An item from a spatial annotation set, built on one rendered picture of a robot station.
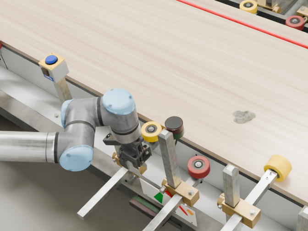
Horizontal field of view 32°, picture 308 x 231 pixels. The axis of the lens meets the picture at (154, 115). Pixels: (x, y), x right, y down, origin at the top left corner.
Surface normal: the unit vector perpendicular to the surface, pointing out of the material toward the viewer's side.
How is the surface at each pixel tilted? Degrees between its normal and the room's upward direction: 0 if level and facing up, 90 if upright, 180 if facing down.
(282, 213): 90
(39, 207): 0
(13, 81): 0
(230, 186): 90
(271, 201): 90
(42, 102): 0
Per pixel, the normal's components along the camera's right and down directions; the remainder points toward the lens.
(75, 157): 0.09, 0.74
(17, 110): -0.14, -0.66
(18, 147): 0.04, -0.04
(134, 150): -0.63, 0.63
